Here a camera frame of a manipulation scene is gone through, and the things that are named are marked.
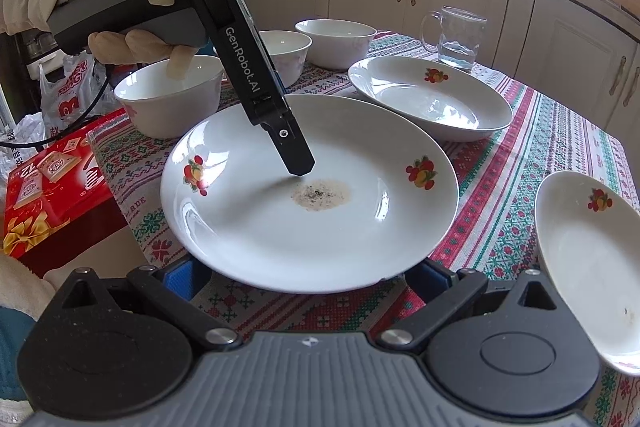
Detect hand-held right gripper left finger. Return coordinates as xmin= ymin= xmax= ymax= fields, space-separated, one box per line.
xmin=47 ymin=255 xmax=241 ymax=351

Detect red gift box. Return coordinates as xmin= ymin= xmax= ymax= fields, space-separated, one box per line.
xmin=0 ymin=107 xmax=128 ymax=278

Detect teal cloth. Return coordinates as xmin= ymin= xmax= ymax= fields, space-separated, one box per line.
xmin=0 ymin=302 xmax=36 ymax=403

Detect white red-print plastic bag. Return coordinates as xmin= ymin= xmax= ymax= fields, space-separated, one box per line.
xmin=39 ymin=52 xmax=118 ymax=135

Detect white fleece garment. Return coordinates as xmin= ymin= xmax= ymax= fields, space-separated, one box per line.
xmin=0 ymin=252 xmax=58 ymax=308

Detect stained white fruit-print plate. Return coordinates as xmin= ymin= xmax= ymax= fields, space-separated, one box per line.
xmin=160 ymin=94 xmax=460 ymax=295

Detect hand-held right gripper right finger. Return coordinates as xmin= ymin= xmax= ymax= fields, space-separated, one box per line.
xmin=376 ymin=258 xmax=568 ymax=351

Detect black cable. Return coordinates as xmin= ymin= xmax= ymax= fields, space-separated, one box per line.
xmin=0 ymin=76 xmax=118 ymax=148

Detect white bowl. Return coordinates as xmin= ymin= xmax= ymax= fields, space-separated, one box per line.
xmin=113 ymin=55 xmax=226 ymax=139
xmin=255 ymin=30 xmax=313 ymax=88
xmin=295 ymin=19 xmax=377 ymax=72

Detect clear glass mug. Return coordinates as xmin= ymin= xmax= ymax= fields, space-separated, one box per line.
xmin=420 ymin=6 xmax=488 ymax=72

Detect patterned tablecloth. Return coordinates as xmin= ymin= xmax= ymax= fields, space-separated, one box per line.
xmin=87 ymin=29 xmax=640 ymax=427

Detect beige kitchen cabinets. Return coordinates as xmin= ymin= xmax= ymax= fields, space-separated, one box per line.
xmin=220 ymin=0 xmax=640 ymax=148

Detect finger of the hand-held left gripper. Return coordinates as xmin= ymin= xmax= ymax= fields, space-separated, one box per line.
xmin=259 ymin=106 xmax=316 ymax=178

